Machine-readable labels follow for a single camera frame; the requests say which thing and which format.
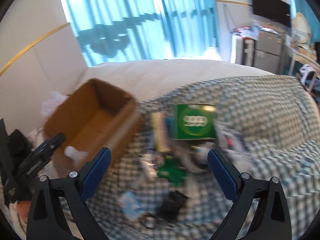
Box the white rabbit figurine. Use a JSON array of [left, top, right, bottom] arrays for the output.
[[64, 146, 88, 167]]

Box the green medicine box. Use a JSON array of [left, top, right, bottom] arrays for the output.
[[170, 103, 217, 141]]

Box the brown cardboard box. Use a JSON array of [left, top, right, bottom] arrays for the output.
[[44, 79, 143, 177]]

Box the checkered green white cloth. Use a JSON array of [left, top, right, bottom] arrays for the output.
[[87, 75, 319, 239]]

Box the black small pouch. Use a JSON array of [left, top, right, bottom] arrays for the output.
[[157, 191, 188, 222]]

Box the cream white bedspread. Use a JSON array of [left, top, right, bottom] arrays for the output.
[[77, 59, 271, 101]]

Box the teal window curtain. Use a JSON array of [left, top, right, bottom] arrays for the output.
[[61, 0, 220, 67]]

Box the grey cabinet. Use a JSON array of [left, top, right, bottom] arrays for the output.
[[253, 28, 283, 74]]

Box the white suitcase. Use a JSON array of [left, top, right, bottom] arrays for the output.
[[230, 34, 244, 64]]

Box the black wall television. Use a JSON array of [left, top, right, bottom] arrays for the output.
[[252, 0, 291, 28]]

